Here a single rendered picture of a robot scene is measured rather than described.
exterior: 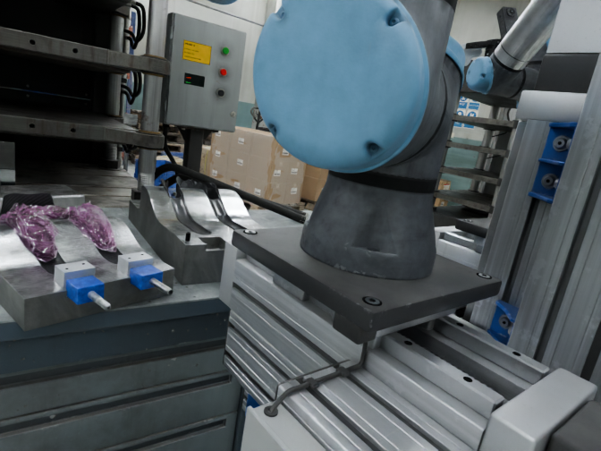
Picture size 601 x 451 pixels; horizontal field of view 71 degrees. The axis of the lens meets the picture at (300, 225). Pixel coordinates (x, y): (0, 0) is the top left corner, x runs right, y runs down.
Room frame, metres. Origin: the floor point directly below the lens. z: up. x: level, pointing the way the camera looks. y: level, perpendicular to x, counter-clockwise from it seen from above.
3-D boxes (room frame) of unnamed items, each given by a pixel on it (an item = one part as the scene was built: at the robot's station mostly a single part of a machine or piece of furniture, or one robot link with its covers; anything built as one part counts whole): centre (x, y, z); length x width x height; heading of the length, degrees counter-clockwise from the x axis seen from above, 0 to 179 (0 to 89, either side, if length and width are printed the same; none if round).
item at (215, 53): (1.78, 0.51, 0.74); 0.31 x 0.22 x 1.47; 126
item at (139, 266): (0.70, 0.25, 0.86); 0.13 x 0.05 x 0.05; 53
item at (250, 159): (5.40, 0.70, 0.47); 1.22 x 0.80 x 0.94; 49
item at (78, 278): (0.61, 0.32, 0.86); 0.13 x 0.05 x 0.05; 53
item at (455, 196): (5.08, -2.18, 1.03); 1.54 x 0.94 x 2.06; 135
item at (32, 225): (0.82, 0.50, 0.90); 0.26 x 0.18 x 0.08; 53
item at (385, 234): (0.46, -0.08, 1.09); 0.15 x 0.15 x 0.10
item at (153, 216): (1.09, 0.27, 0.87); 0.50 x 0.26 x 0.14; 36
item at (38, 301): (0.81, 0.51, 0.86); 0.50 x 0.26 x 0.11; 53
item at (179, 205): (1.07, 0.27, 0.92); 0.35 x 0.16 x 0.09; 36
